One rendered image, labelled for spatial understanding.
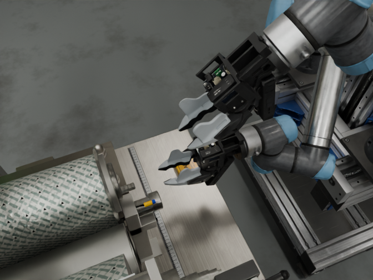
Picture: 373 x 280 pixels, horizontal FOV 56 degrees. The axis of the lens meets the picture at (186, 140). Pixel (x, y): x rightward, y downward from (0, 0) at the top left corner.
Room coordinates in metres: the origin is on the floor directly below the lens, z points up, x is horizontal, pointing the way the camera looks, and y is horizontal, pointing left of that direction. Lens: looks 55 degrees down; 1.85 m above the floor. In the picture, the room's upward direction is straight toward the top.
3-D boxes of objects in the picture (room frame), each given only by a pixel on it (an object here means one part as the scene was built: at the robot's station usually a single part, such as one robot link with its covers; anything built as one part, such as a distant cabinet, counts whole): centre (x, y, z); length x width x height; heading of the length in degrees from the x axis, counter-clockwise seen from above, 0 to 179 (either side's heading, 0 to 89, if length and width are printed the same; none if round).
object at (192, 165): (0.56, 0.00, 0.91); 0.07 x 0.07 x 0.02; 23
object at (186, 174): (0.42, 0.01, 1.11); 0.09 x 0.03 x 0.06; 122
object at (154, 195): (0.32, 0.06, 1.18); 0.04 x 0.02 x 0.04; 23
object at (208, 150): (0.48, -0.08, 1.12); 0.12 x 0.08 x 0.09; 113
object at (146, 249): (0.30, 0.10, 1.05); 0.06 x 0.05 x 0.31; 113
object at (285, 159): (0.54, -0.24, 1.01); 0.11 x 0.08 x 0.11; 75
